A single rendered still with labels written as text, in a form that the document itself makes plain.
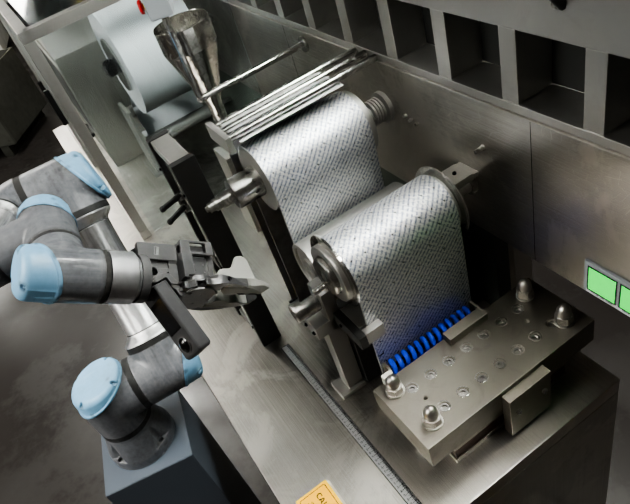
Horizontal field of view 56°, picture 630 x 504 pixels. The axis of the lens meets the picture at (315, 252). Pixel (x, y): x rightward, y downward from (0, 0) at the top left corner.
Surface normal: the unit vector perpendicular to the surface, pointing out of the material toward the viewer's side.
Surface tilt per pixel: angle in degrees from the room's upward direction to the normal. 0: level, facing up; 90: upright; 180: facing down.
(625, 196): 90
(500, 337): 0
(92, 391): 8
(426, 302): 90
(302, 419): 0
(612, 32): 90
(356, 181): 92
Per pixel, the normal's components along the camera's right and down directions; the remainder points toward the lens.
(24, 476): -0.26, -0.72
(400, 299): 0.51, 0.46
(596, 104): -0.82, 0.52
